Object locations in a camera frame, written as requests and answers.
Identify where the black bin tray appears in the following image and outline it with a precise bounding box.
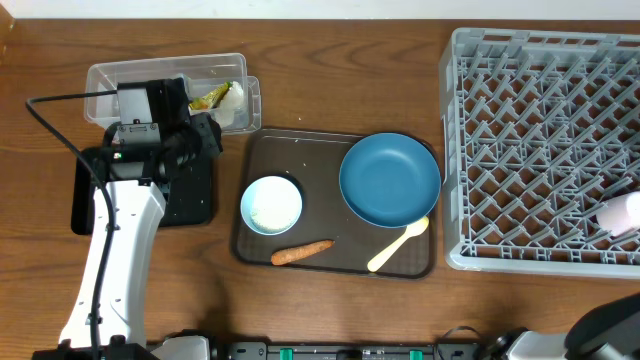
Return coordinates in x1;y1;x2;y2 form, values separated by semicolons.
70;157;215;235

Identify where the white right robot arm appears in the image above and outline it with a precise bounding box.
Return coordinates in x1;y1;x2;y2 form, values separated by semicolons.
476;294;639;360

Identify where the orange carrot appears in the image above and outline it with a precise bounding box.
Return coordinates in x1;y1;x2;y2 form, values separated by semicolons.
271;240;335;266

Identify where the grey dishwasher rack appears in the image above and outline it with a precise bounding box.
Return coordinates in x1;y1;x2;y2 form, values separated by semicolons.
439;28;639;279

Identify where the brown serving tray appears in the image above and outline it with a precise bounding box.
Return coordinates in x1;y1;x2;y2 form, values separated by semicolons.
231;129;437;280

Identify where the dark blue plate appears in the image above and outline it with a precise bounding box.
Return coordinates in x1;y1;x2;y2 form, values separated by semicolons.
338;133;442;228

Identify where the pink plastic cup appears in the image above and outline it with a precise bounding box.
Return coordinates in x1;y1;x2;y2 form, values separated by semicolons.
596;191;640;237

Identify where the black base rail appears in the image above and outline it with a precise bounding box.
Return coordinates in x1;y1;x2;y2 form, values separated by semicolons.
212;342;481;360

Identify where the light blue rice bowl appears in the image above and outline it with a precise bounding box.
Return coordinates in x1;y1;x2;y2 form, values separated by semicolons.
240;176;303;236

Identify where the white napkin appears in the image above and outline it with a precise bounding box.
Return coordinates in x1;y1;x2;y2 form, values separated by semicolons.
213;81;244;128

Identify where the clear plastic bin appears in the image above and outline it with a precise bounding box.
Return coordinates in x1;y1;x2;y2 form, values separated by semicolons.
85;53;262;135

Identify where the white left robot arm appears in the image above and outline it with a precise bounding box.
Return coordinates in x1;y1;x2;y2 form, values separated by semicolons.
26;75;223;359

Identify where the cream plastic spoon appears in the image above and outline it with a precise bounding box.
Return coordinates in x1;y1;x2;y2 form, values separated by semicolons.
367;217;430;272

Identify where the green snack wrapper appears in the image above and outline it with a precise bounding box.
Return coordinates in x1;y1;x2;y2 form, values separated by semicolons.
189;82;233;111

